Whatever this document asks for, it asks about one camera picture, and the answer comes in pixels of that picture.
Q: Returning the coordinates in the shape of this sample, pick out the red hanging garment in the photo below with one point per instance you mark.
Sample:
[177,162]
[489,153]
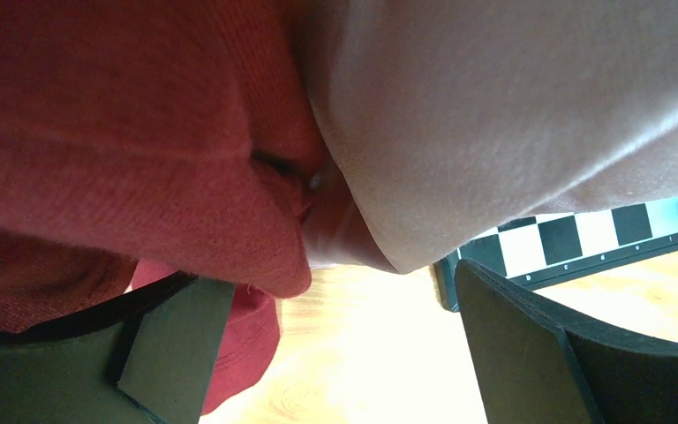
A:
[138,138]

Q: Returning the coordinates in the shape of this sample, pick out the pink hanging garment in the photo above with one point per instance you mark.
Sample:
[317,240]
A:
[444,119]

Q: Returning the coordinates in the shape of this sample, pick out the black white chessboard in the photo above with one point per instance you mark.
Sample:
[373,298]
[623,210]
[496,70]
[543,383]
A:
[545,250]

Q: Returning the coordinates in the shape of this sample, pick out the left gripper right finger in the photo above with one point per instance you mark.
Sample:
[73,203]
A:
[537,361]

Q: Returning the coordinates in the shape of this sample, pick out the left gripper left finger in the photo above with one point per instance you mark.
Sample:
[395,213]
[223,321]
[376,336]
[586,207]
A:
[144,357]

